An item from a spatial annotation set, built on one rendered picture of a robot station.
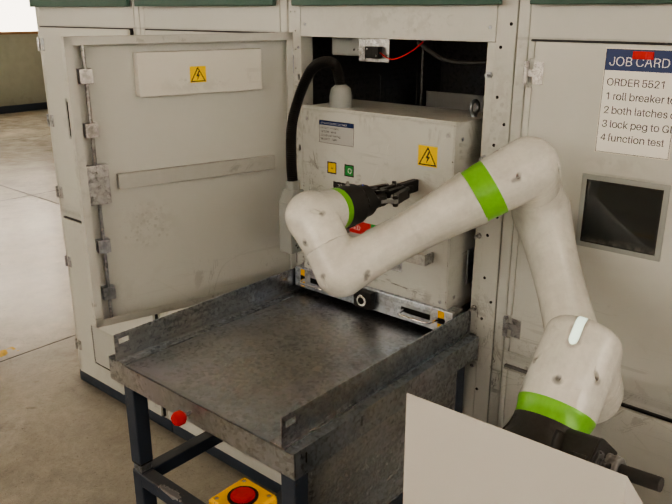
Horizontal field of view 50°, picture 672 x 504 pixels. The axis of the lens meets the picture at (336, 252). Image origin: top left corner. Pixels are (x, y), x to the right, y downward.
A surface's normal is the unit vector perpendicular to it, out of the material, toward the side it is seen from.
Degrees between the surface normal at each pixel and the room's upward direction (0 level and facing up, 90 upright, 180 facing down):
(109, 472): 0
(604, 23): 90
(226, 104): 90
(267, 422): 0
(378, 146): 90
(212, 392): 0
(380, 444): 90
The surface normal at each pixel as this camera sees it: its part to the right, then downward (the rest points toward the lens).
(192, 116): 0.56, 0.26
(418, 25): -0.65, 0.24
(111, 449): 0.00, -0.95
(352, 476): 0.76, 0.21
